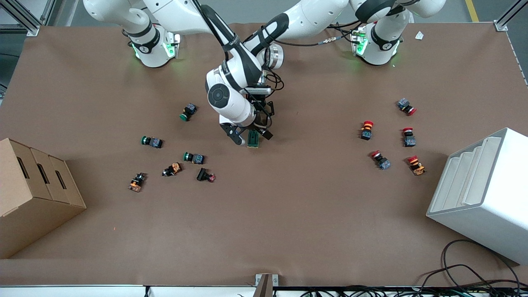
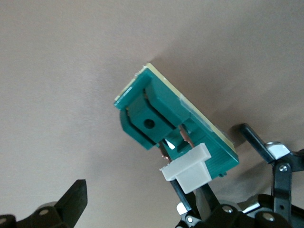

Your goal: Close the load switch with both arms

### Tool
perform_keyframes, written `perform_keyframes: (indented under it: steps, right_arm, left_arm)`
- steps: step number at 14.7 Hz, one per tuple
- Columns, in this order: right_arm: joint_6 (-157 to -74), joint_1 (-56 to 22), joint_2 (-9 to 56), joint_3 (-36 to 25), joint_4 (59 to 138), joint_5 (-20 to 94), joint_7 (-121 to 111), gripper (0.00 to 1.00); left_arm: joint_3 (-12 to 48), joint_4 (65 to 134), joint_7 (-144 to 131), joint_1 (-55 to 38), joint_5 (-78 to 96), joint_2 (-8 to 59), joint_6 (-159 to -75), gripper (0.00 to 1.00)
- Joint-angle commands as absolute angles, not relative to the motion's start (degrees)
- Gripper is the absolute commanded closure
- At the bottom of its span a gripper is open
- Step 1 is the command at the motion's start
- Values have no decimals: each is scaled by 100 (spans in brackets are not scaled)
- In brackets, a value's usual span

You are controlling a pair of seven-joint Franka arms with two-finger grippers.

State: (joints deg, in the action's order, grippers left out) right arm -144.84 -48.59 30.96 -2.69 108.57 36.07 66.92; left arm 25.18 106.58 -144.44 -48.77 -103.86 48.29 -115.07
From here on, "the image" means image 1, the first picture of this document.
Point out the black orange selector switch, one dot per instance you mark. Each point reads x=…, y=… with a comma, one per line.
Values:
x=174, y=168
x=137, y=182

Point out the white slotted storage box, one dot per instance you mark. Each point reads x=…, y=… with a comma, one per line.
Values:
x=495, y=214

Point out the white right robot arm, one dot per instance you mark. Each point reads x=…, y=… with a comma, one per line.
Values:
x=231, y=103

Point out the grey metal table bracket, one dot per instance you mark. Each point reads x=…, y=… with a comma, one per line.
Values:
x=266, y=284

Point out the black square push button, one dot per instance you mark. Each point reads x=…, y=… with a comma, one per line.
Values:
x=203, y=175

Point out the green terminal block component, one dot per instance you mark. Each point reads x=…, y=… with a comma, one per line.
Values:
x=253, y=142

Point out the brown cardboard box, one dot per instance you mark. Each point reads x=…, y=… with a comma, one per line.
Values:
x=33, y=214

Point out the small white paper scrap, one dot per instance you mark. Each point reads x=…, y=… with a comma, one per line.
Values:
x=419, y=35

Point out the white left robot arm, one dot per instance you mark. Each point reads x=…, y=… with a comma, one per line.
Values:
x=313, y=16

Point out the aluminium frame profile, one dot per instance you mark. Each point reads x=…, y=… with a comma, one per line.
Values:
x=509, y=16
x=20, y=18

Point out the red orange emergency stop button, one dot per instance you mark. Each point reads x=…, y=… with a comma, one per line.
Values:
x=417, y=167

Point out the green mushroom push button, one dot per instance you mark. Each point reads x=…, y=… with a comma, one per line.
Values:
x=189, y=110
x=154, y=142
x=197, y=158

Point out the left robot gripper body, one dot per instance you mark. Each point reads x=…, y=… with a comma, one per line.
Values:
x=256, y=102

